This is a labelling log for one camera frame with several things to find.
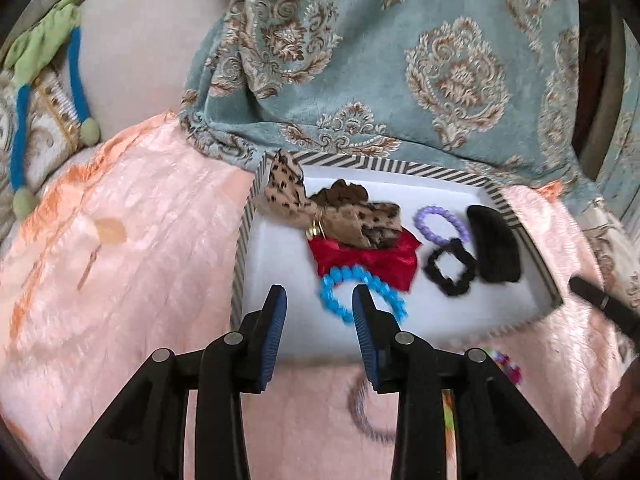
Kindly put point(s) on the red satin bow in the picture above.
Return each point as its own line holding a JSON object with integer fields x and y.
{"x": 370, "y": 260}

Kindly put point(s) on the black scrunchie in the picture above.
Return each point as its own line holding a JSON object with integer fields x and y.
{"x": 452, "y": 287}

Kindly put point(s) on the teal damask cushion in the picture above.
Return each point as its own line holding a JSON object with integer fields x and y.
{"x": 625, "y": 135}
{"x": 375, "y": 60}

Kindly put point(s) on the person's right hand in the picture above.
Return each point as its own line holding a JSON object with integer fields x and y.
{"x": 620, "y": 420}

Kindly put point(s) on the pink plush blanket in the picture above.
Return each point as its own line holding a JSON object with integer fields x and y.
{"x": 150, "y": 260}

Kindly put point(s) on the floral sofa cover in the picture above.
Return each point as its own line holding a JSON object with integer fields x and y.
{"x": 610, "y": 240}
{"x": 50, "y": 125}

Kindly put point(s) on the green and blue plush toy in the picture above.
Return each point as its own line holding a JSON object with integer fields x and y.
{"x": 45, "y": 40}

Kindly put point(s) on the plain beige cushion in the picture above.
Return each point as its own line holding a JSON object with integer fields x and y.
{"x": 150, "y": 50}

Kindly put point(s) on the black velvet bow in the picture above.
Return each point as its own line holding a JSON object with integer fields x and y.
{"x": 495, "y": 250}

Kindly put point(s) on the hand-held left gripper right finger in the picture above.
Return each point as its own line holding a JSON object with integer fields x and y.
{"x": 364, "y": 335}

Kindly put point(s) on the brown scrunchie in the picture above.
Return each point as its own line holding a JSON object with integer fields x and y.
{"x": 345, "y": 192}

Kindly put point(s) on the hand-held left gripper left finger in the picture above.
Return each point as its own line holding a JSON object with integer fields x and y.
{"x": 275, "y": 330}

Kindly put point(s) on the striped box with white inside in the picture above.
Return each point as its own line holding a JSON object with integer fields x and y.
{"x": 280, "y": 260}

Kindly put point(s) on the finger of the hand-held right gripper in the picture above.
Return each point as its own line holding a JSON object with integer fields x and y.
{"x": 600, "y": 300}

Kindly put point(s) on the dark wooden frame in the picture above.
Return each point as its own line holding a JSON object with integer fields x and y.
{"x": 595, "y": 60}

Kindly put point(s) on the leopard print bow with bell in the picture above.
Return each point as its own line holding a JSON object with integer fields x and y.
{"x": 287, "y": 185}

